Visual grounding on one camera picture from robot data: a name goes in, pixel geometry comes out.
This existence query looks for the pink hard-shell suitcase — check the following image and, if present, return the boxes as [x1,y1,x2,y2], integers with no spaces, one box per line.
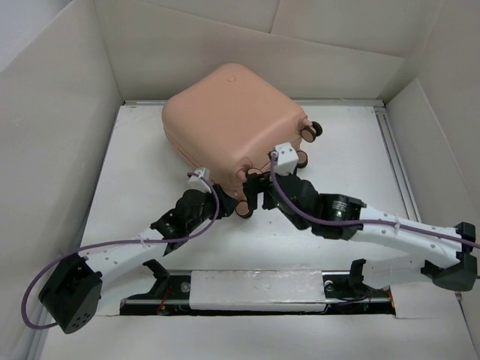
[161,63,323,218]

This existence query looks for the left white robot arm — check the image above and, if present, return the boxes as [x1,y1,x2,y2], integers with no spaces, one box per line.
[38,184,239,334]

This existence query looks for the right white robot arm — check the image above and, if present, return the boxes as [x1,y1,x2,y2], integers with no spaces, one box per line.
[240,170,479,296]

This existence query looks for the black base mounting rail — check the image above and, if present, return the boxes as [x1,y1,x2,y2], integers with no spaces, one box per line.
[119,269,395,317]

